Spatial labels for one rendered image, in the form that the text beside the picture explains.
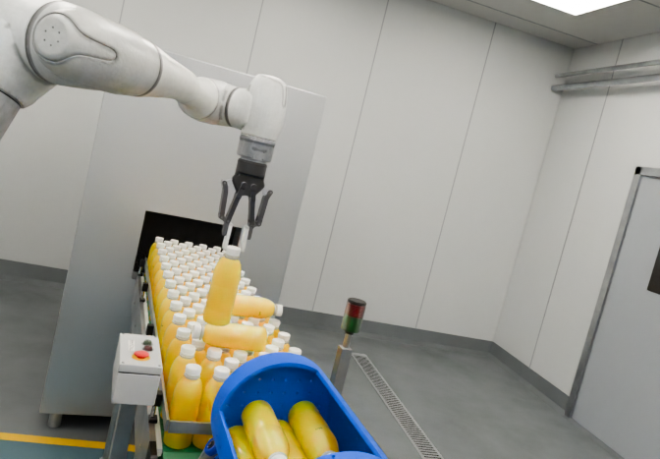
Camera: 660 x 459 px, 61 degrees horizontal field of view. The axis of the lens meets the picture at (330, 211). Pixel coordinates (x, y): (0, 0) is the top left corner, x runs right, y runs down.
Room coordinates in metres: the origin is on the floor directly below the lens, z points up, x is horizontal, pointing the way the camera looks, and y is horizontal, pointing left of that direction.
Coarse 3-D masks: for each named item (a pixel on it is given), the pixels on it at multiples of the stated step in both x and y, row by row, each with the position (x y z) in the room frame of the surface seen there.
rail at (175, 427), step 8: (176, 424) 1.30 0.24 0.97; (184, 424) 1.31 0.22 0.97; (192, 424) 1.32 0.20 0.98; (200, 424) 1.32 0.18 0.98; (208, 424) 1.33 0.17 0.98; (176, 432) 1.30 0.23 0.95; (184, 432) 1.31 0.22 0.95; (192, 432) 1.32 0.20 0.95; (200, 432) 1.33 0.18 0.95; (208, 432) 1.33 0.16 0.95
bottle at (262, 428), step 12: (252, 408) 1.14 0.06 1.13; (264, 408) 1.14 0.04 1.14; (252, 420) 1.11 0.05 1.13; (264, 420) 1.09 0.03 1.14; (276, 420) 1.11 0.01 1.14; (252, 432) 1.08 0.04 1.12; (264, 432) 1.05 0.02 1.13; (276, 432) 1.05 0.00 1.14; (252, 444) 1.05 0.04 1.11; (264, 444) 1.03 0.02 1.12; (276, 444) 1.03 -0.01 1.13; (288, 444) 1.05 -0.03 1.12; (264, 456) 1.01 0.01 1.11; (288, 456) 1.03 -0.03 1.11
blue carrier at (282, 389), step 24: (264, 360) 1.20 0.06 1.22; (288, 360) 1.20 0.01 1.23; (240, 384) 1.15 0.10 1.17; (264, 384) 1.22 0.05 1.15; (288, 384) 1.24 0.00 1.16; (312, 384) 1.27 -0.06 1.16; (216, 408) 1.16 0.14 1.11; (240, 408) 1.21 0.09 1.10; (288, 408) 1.25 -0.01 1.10; (336, 408) 1.24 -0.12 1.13; (216, 432) 1.11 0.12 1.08; (336, 432) 1.23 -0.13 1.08; (360, 432) 0.98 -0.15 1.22; (336, 456) 0.85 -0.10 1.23; (360, 456) 0.86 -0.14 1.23; (384, 456) 0.92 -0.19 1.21
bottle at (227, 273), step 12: (216, 264) 1.41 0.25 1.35; (228, 264) 1.39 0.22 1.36; (240, 264) 1.42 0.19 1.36; (216, 276) 1.39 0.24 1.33; (228, 276) 1.39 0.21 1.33; (240, 276) 1.42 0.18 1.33; (216, 288) 1.39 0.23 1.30; (228, 288) 1.39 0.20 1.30; (216, 300) 1.39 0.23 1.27; (228, 300) 1.40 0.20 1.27; (204, 312) 1.41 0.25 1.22; (216, 312) 1.39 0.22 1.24; (228, 312) 1.41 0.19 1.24; (216, 324) 1.39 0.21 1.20
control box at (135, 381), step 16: (128, 336) 1.45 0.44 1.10; (144, 336) 1.47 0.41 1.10; (128, 352) 1.35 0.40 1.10; (128, 368) 1.28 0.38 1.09; (144, 368) 1.30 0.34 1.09; (160, 368) 1.31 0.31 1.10; (112, 384) 1.35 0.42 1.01; (128, 384) 1.28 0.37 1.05; (144, 384) 1.30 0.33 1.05; (112, 400) 1.27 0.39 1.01; (128, 400) 1.29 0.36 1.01; (144, 400) 1.30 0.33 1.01
